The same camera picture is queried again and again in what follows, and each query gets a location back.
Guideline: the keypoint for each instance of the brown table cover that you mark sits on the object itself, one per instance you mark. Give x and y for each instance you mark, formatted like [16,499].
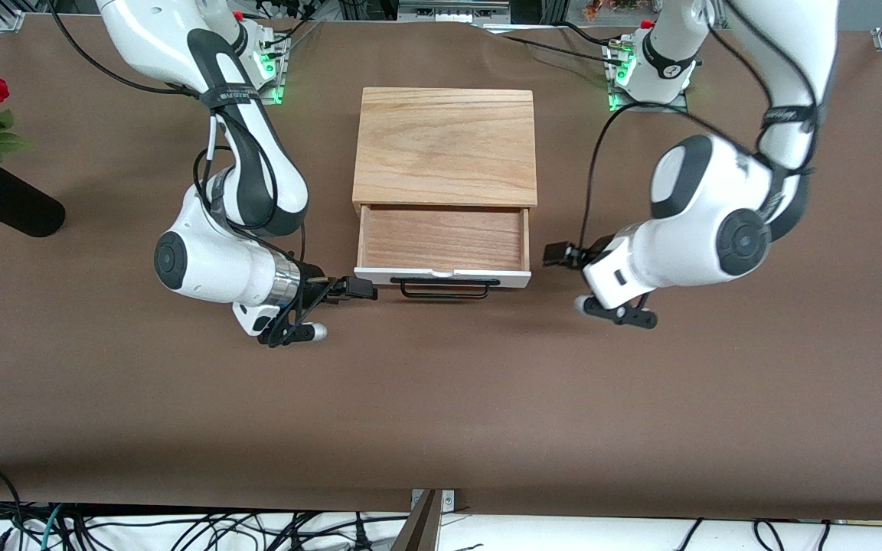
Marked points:
[181,421]

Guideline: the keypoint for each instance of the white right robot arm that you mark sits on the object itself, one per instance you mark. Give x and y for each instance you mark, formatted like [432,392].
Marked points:
[211,268]

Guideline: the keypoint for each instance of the black right camera bracket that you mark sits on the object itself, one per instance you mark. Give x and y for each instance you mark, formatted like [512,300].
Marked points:
[284,335]

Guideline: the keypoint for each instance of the orange leafy decoration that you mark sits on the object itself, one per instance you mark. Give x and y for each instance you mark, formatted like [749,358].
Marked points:
[598,9]

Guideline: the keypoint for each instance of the small silver metal bracket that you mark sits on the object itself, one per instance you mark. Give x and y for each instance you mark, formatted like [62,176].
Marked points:
[449,501]

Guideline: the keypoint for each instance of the wooden drawer with white front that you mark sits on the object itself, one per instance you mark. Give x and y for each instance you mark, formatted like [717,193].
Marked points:
[441,237]

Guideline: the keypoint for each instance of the wooden drawer cabinet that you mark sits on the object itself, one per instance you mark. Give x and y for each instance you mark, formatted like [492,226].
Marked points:
[445,145]

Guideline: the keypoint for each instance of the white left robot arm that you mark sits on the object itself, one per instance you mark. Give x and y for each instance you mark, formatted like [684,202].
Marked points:
[701,222]

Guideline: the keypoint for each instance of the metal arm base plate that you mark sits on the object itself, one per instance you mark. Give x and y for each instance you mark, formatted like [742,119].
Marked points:
[279,76]
[625,101]

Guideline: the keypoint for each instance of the dark grey metal post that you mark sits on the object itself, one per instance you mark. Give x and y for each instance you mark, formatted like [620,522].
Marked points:
[422,528]

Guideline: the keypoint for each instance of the black cylindrical vase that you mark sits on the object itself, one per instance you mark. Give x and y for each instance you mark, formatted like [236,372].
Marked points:
[20,210]

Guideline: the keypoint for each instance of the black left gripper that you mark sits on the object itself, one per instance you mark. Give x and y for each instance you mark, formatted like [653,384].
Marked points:
[589,252]

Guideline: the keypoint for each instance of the black left camera bracket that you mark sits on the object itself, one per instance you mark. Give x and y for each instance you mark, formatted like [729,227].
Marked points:
[628,315]

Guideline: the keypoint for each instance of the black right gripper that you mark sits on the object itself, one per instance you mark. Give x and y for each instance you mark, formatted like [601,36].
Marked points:
[314,280]

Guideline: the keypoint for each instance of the grey metal equipment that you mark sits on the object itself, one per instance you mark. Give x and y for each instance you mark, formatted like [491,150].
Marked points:
[449,11]

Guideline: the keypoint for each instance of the black camera bracket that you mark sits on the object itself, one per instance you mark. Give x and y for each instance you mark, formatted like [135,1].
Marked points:
[628,315]
[284,335]

